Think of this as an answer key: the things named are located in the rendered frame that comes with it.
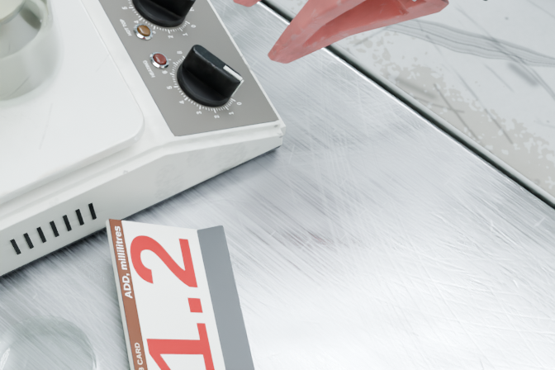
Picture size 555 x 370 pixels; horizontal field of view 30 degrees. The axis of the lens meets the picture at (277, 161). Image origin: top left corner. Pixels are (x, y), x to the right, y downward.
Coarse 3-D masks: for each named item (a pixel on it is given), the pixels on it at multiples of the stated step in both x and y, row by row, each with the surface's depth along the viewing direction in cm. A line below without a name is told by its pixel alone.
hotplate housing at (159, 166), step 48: (96, 0) 56; (144, 96) 53; (144, 144) 52; (192, 144) 53; (240, 144) 55; (48, 192) 50; (96, 192) 52; (144, 192) 55; (0, 240) 51; (48, 240) 54
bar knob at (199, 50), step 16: (192, 48) 54; (192, 64) 55; (208, 64) 54; (224, 64) 55; (192, 80) 55; (208, 80) 55; (224, 80) 55; (240, 80) 55; (192, 96) 54; (208, 96) 55; (224, 96) 55
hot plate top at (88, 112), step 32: (64, 0) 53; (64, 32) 52; (96, 32) 52; (64, 64) 51; (96, 64) 51; (64, 96) 51; (96, 96) 51; (128, 96) 51; (0, 128) 50; (32, 128) 50; (64, 128) 50; (96, 128) 50; (128, 128) 50; (0, 160) 49; (32, 160) 49; (64, 160) 49; (96, 160) 50; (0, 192) 48
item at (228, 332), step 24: (192, 240) 56; (216, 240) 57; (216, 264) 56; (120, 288) 51; (216, 288) 55; (216, 312) 55; (240, 312) 55; (216, 336) 54; (240, 336) 54; (216, 360) 53; (240, 360) 54
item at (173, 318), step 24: (144, 240) 54; (168, 240) 55; (144, 264) 53; (168, 264) 54; (192, 264) 55; (144, 288) 52; (168, 288) 53; (192, 288) 55; (144, 312) 52; (168, 312) 53; (192, 312) 54; (144, 336) 51; (168, 336) 52; (192, 336) 53; (168, 360) 51; (192, 360) 52
